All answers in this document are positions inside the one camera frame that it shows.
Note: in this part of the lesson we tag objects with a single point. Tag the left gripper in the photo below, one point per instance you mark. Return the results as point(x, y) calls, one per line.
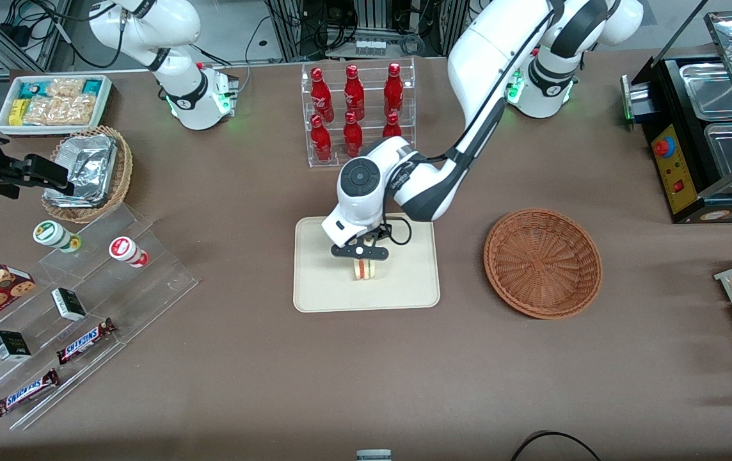
point(380, 232)

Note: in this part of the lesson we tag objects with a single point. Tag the triangular sandwich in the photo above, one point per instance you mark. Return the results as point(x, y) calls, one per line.
point(366, 270)

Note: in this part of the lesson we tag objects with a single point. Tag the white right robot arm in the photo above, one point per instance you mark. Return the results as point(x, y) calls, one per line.
point(174, 25)

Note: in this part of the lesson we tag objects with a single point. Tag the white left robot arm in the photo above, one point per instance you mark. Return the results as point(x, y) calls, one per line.
point(487, 51)

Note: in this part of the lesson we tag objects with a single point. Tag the beige plastic tray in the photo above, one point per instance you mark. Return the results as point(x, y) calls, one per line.
point(404, 282)

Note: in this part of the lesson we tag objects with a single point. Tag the light wicker basket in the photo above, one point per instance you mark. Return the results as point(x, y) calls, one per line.
point(124, 166)

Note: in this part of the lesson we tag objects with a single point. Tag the white snack tray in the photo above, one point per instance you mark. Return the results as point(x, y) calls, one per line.
point(105, 96)

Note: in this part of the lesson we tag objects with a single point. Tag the brown wicker basket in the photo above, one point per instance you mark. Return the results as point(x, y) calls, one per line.
point(542, 262)

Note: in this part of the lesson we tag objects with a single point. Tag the aluminium foil containers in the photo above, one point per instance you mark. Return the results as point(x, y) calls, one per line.
point(91, 166)

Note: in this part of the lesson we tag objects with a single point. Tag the green lid drink cup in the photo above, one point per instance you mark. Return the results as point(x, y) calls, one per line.
point(49, 233)

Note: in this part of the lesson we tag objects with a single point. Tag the clear bag of crackers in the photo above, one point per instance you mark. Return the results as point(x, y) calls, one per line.
point(43, 111)
point(65, 87)
point(78, 110)

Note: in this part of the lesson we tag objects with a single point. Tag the yellow snack packet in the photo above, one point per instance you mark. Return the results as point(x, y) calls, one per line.
point(16, 113)

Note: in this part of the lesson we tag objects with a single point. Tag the teal snack packet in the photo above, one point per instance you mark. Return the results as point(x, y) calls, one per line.
point(33, 89)
point(92, 86)

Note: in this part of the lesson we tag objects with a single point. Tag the red lid drink cup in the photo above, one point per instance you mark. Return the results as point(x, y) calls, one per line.
point(124, 248)

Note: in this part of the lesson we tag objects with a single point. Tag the red cola bottle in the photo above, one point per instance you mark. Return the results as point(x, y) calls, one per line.
point(392, 127)
point(321, 141)
point(354, 93)
point(320, 96)
point(393, 89)
point(352, 137)

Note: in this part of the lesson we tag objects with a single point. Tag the small black green carton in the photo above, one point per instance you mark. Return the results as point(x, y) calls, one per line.
point(68, 304)
point(11, 346)

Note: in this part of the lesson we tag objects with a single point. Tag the clear acrylic stepped stand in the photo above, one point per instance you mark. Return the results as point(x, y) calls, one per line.
point(148, 282)

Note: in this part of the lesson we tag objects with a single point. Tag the clear acrylic bottle rack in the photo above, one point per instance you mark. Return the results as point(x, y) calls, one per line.
point(371, 96)

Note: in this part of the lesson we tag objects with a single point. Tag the snickers chocolate bar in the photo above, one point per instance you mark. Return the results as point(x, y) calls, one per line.
point(23, 394)
point(84, 341)

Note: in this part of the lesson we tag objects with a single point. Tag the small grey white device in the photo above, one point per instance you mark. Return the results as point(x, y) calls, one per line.
point(373, 455)

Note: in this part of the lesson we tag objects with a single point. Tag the black food warmer machine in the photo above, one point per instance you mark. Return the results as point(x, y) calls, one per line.
point(686, 202)

